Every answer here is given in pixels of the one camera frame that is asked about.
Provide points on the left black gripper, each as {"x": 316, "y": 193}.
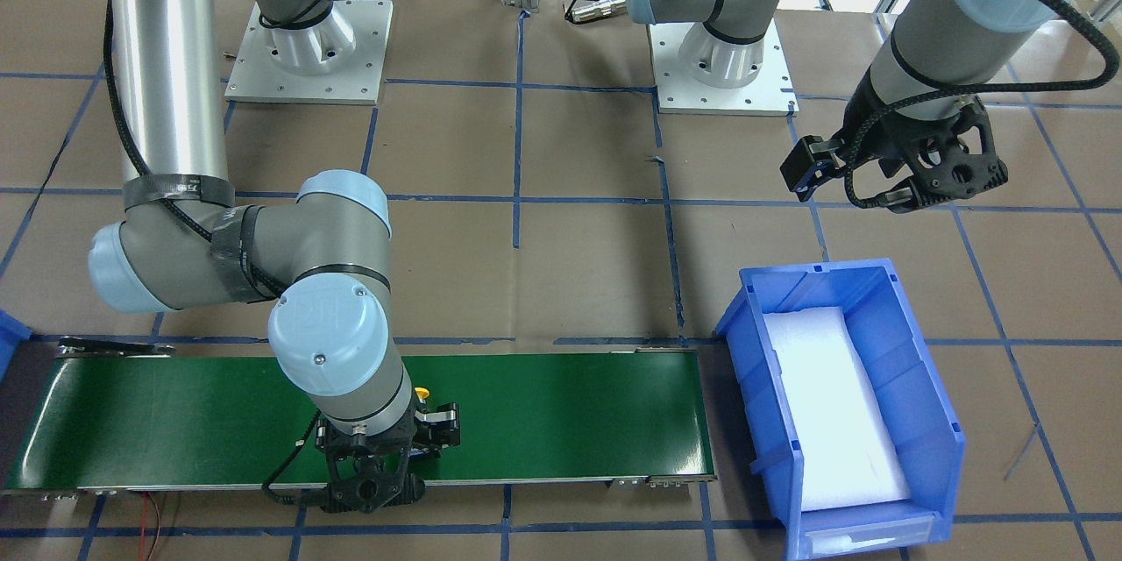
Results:
{"x": 877, "y": 128}

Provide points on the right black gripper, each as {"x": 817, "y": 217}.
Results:
{"x": 441, "y": 423}

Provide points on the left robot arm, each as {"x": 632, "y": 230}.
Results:
{"x": 940, "y": 56}

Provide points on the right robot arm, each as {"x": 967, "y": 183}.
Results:
{"x": 323, "y": 261}

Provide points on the green conveyor belt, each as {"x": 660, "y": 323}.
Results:
{"x": 115, "y": 422}

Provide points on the blue bin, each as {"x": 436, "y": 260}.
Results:
{"x": 917, "y": 411}
{"x": 13, "y": 333}

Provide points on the white foam pad bin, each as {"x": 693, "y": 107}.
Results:
{"x": 848, "y": 456}

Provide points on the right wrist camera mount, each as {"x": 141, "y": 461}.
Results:
{"x": 363, "y": 481}

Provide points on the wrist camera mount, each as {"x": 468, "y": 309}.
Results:
{"x": 363, "y": 481}
{"x": 953, "y": 158}

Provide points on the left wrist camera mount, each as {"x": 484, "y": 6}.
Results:
{"x": 953, "y": 158}

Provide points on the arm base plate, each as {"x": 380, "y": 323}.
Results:
{"x": 698, "y": 74}
{"x": 338, "y": 61}

